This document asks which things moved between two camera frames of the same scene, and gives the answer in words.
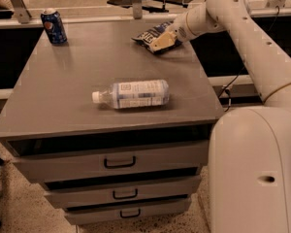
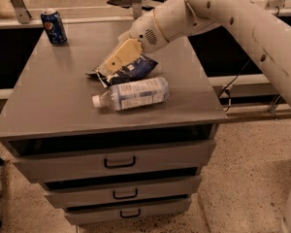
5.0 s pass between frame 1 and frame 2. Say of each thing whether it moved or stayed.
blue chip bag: moved
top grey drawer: stayed
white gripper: moved
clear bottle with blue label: stayed
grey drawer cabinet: stayed
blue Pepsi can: stayed
